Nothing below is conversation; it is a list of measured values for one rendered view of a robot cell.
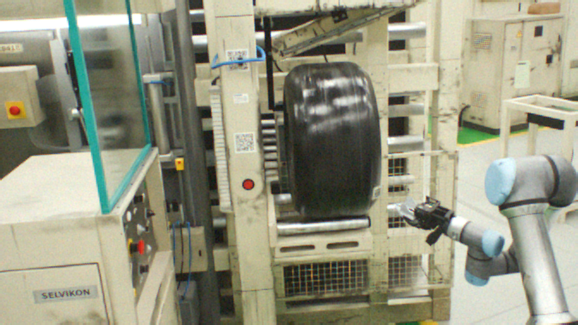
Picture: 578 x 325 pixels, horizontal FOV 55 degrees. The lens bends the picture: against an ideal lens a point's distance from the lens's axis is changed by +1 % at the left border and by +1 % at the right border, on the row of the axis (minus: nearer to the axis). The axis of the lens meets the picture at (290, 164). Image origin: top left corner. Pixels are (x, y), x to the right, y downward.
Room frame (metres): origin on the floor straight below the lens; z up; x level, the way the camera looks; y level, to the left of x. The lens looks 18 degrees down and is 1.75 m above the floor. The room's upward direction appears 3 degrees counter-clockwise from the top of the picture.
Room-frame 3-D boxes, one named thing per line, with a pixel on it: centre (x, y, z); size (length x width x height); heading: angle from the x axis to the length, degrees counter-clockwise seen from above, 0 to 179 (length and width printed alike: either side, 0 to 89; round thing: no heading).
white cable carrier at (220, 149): (1.90, 0.25, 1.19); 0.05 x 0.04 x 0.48; 3
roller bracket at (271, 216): (1.96, 0.09, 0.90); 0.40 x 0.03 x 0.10; 3
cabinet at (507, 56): (6.24, -2.57, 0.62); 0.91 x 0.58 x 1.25; 114
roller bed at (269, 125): (2.34, 0.15, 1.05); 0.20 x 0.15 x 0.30; 93
